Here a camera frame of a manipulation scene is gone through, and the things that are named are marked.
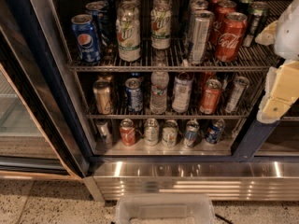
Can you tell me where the second row 7up can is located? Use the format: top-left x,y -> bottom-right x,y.
150,5 -> 172,49

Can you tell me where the front green dark can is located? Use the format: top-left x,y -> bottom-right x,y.
242,1 -> 270,48

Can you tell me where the stainless steel fridge base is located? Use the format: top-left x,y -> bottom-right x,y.
83,161 -> 299,202

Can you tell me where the silver slim can middle shelf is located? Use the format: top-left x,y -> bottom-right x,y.
225,76 -> 250,113

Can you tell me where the front white 7up can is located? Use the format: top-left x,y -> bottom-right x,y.
116,3 -> 141,62

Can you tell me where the middle wire shelf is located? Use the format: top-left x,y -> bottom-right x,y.
81,72 -> 264,120

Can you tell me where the white labelled bottle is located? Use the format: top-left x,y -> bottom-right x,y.
172,72 -> 193,113

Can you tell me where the front silver slim can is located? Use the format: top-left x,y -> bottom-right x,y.
188,10 -> 214,64

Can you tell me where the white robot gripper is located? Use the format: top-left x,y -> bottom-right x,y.
255,0 -> 299,124

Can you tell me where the wire shelf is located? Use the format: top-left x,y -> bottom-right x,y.
81,72 -> 264,120
66,0 -> 295,73

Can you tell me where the blue can middle shelf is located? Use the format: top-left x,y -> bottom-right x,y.
125,77 -> 143,113

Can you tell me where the dark can bottom left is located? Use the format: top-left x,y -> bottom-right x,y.
95,119 -> 112,146

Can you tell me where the gold can middle shelf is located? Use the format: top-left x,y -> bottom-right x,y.
93,80 -> 113,115

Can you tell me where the blue fridge door post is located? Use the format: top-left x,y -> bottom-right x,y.
233,119 -> 279,161

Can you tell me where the blue pepsi can bottom shelf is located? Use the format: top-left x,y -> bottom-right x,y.
205,119 -> 225,144

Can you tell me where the open glass fridge door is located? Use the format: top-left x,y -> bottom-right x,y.
0,0 -> 92,179

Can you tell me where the clear plastic bin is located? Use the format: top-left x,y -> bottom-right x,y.
116,193 -> 215,224

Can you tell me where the front blue pepsi can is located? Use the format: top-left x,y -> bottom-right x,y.
71,14 -> 101,63

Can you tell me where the orange can middle shelf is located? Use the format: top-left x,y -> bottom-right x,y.
199,79 -> 221,115

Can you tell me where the blue silver can bottom shelf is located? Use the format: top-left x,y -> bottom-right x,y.
182,119 -> 200,148

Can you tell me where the red can bottom shelf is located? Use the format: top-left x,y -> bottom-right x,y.
120,119 -> 135,147

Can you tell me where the red coca-cola can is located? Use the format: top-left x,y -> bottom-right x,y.
214,12 -> 248,62

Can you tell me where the white green can bottom shelf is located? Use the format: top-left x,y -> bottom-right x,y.
162,119 -> 178,147

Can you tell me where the clear water bottle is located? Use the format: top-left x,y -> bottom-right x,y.
149,50 -> 170,116

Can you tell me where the top wire shelf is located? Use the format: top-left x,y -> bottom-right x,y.
66,0 -> 295,73

